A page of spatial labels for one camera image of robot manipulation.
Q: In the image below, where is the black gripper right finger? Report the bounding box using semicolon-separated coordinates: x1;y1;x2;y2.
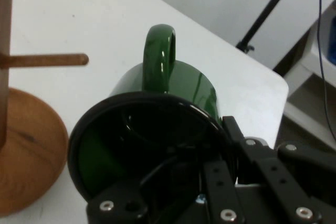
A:
222;115;336;224

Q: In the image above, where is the green enamel mug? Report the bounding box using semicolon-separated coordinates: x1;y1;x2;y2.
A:
68;24;237;201

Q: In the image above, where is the black tripod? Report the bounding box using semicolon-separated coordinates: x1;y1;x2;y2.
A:
235;0;301;54

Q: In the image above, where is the white shelf unit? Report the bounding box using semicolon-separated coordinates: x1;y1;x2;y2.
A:
272;0;336;152

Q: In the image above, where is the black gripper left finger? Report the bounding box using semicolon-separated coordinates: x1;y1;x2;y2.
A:
86;160;247;224

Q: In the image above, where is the wooden mug tree stand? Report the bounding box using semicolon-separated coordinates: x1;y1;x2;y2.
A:
0;0;90;218

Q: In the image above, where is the thin blue cable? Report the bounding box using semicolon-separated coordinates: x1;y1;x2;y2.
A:
317;0;336;142

